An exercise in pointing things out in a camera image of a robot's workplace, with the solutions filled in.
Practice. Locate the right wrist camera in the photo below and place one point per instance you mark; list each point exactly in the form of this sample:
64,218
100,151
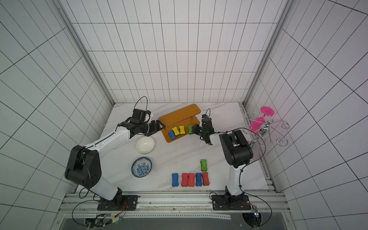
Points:
205,117

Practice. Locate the left electronics board with wires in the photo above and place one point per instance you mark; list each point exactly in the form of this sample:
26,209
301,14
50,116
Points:
102,220

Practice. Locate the yellow eraser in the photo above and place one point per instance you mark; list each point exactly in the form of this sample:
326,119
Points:
182,130
176,131

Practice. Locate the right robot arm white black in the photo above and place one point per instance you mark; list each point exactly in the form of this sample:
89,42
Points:
237,152

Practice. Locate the red eraser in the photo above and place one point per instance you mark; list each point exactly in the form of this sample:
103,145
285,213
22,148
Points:
205,177
184,182
191,179

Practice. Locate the white bowl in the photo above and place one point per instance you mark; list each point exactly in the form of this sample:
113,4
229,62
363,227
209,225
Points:
145,145

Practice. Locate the orange wooden two-tier shelf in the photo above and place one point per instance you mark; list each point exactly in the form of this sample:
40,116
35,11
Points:
182,117

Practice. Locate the blue eraser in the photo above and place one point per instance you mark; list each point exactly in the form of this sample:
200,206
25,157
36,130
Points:
172,135
198,181
175,180

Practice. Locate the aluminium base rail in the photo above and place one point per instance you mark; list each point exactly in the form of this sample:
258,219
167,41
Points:
203,204

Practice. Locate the green eraser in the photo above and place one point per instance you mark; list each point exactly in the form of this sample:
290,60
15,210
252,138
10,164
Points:
203,163
190,129

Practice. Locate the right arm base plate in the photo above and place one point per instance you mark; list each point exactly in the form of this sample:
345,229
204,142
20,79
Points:
227,202

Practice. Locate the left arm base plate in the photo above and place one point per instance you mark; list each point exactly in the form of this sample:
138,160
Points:
119,203

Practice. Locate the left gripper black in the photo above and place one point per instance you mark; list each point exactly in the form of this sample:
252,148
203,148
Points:
154,129

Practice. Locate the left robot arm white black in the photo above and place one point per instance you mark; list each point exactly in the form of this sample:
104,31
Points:
84,164

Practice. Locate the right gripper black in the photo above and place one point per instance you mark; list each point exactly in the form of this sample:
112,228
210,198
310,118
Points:
201,130

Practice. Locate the blue patterned bowl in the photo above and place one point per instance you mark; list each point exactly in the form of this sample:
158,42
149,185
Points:
141,167

